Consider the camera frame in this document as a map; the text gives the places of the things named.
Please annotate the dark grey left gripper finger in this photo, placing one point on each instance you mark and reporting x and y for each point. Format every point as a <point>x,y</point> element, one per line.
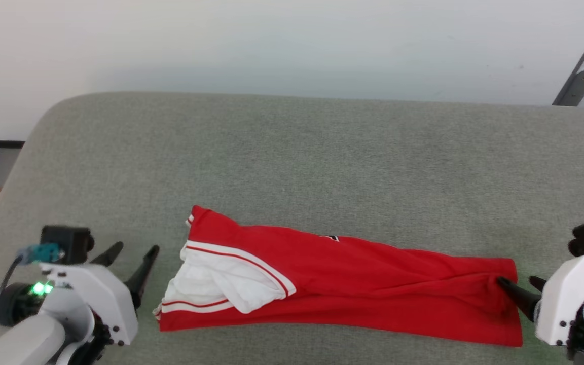
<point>108,256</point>
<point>141,276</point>

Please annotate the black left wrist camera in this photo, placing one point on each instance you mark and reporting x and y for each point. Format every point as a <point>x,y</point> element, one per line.
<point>71,243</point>

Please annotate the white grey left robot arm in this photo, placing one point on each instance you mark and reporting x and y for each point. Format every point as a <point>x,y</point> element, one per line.
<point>28,339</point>

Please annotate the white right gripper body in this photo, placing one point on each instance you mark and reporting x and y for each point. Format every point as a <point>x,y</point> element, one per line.
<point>563,299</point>

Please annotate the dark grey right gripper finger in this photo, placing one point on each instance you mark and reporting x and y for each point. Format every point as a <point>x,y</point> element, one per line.
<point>522,300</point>
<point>539,284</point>

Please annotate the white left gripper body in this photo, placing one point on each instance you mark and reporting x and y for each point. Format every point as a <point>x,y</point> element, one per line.
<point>99,289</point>

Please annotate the red white jersey shirt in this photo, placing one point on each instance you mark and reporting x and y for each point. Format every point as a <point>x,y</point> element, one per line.
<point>373,284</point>

